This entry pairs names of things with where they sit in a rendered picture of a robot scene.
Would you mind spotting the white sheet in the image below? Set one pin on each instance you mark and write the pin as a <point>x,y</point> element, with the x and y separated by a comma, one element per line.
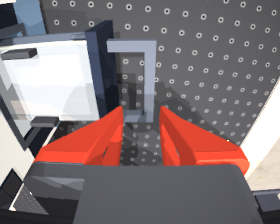
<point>46,84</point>

